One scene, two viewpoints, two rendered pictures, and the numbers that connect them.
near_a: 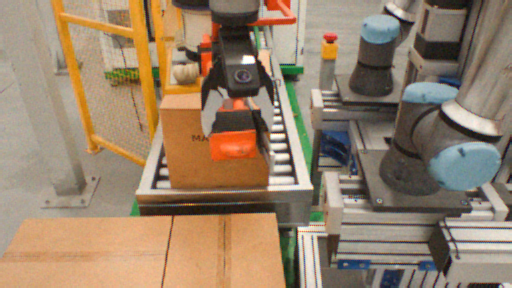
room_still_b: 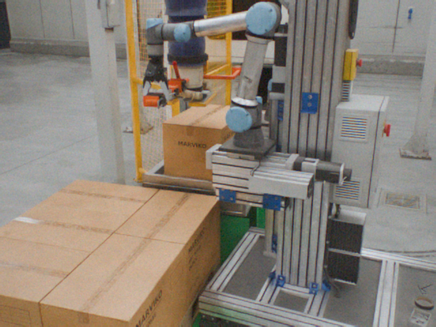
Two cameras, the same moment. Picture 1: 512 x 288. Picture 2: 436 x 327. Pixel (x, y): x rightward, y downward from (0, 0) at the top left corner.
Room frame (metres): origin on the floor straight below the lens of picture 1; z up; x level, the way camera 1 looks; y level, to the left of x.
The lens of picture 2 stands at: (-1.30, -0.95, 1.70)
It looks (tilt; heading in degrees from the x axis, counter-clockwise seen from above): 20 degrees down; 20
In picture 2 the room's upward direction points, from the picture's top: straight up
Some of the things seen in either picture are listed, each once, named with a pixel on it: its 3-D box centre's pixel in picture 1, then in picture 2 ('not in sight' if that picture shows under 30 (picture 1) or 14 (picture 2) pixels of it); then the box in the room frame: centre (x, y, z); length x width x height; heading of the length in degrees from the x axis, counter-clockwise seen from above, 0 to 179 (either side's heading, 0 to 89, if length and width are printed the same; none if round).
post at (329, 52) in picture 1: (320, 133); not in sight; (1.80, -0.35, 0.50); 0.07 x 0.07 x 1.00; 3
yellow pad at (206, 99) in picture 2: not in sight; (204, 95); (1.18, 0.04, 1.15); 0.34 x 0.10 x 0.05; 9
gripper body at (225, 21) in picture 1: (234, 47); (157, 67); (0.60, 0.03, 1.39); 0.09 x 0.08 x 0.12; 9
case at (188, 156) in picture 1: (224, 116); (209, 142); (1.53, 0.14, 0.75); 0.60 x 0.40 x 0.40; 179
